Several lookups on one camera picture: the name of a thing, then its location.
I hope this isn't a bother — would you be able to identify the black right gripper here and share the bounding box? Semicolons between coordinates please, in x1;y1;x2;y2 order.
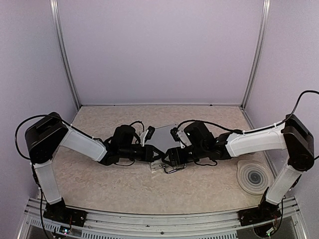
161;143;207;167

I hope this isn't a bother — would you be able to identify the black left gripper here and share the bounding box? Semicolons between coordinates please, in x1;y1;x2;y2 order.
120;144;164;162

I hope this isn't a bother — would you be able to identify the aluminium poker chip case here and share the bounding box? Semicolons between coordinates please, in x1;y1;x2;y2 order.
146;123;186;174

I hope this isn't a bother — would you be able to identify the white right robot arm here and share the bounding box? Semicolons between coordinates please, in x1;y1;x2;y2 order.
161;114;317;221

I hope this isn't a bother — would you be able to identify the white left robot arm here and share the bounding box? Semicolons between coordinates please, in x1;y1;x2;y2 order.
24;112;164;222

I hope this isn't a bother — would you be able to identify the grey striped plate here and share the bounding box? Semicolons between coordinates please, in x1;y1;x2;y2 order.
236;160;274;196

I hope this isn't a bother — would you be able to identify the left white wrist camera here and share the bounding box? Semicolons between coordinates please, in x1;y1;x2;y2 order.
140;126;155;147

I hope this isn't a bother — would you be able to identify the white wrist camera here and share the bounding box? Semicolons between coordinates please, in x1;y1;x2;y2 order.
170;127;186;146
140;126;155;147

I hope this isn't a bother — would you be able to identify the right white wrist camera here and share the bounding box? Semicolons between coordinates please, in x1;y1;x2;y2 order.
170;127;186;146

